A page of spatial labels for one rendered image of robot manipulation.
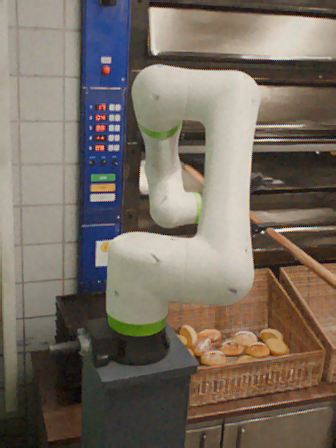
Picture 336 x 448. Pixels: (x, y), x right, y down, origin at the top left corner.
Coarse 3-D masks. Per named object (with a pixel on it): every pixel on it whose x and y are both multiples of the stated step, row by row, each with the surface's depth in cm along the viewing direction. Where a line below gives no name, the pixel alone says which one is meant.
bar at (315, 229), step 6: (276, 228) 208; (282, 228) 209; (288, 228) 210; (294, 228) 210; (300, 228) 211; (306, 228) 212; (312, 228) 212; (318, 228) 213; (324, 228) 214; (330, 228) 215; (168, 234) 197; (174, 234) 197; (180, 234) 197; (186, 234) 198; (192, 234) 198; (258, 234) 206; (264, 234) 206; (282, 234) 209; (288, 234) 210; (294, 234) 211; (300, 234) 212
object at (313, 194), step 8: (256, 192) 246; (264, 192) 247; (272, 192) 248; (280, 192) 249; (288, 192) 249; (296, 192) 250; (304, 192) 251; (312, 192) 252; (320, 192) 253; (328, 192) 254; (144, 200) 229; (256, 200) 244; (264, 200) 246; (272, 200) 247; (280, 200) 248; (288, 200) 249; (296, 200) 251; (304, 200) 252; (312, 200) 253; (320, 200) 254; (144, 208) 230
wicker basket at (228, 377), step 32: (256, 288) 254; (192, 320) 246; (224, 320) 251; (256, 320) 256; (288, 320) 241; (320, 352) 218; (192, 384) 204; (224, 384) 219; (256, 384) 214; (288, 384) 219
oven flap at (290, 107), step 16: (272, 96) 232; (288, 96) 234; (304, 96) 237; (320, 96) 239; (272, 112) 232; (288, 112) 234; (304, 112) 237; (320, 112) 239; (192, 128) 220; (256, 128) 228; (272, 128) 230; (288, 128) 232; (304, 128) 234; (320, 128) 237
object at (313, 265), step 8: (184, 168) 271; (192, 168) 264; (200, 176) 254; (256, 216) 209; (264, 232) 201; (272, 232) 196; (280, 240) 191; (288, 248) 186; (296, 248) 184; (296, 256) 182; (304, 256) 179; (304, 264) 178; (312, 264) 174; (320, 264) 173; (320, 272) 170; (328, 272) 169; (328, 280) 166
